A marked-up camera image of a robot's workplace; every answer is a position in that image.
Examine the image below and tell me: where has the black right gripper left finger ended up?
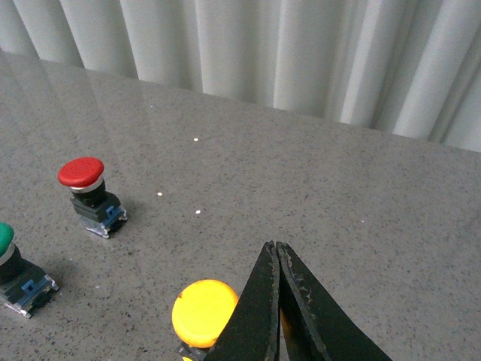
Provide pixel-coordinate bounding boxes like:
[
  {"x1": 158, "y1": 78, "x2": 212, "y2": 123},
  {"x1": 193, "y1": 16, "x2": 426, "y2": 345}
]
[{"x1": 205, "y1": 241, "x2": 280, "y2": 361}]

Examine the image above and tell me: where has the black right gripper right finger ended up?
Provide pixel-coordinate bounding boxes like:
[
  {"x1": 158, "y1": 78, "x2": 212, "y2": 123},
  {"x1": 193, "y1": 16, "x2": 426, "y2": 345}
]
[{"x1": 276, "y1": 242, "x2": 390, "y2": 360}]

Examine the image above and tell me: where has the yellow mushroom push button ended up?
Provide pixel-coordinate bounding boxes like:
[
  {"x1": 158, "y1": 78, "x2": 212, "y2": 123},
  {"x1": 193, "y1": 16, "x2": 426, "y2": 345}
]
[{"x1": 171, "y1": 279, "x2": 241, "y2": 360}]

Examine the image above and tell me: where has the red mushroom push button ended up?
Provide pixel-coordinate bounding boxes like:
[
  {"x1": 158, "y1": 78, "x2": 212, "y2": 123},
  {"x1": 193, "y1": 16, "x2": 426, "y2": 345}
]
[{"x1": 57, "y1": 156, "x2": 128, "y2": 239}]

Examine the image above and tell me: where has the green mushroom push button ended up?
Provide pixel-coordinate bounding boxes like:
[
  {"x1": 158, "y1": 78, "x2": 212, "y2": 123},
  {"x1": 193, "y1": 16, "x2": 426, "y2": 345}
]
[{"x1": 1, "y1": 223, "x2": 59, "y2": 319}]

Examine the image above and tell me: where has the white pleated curtain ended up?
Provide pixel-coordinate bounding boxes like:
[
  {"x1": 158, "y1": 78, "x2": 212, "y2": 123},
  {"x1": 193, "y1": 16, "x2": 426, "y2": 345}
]
[{"x1": 1, "y1": 1, "x2": 480, "y2": 151}]

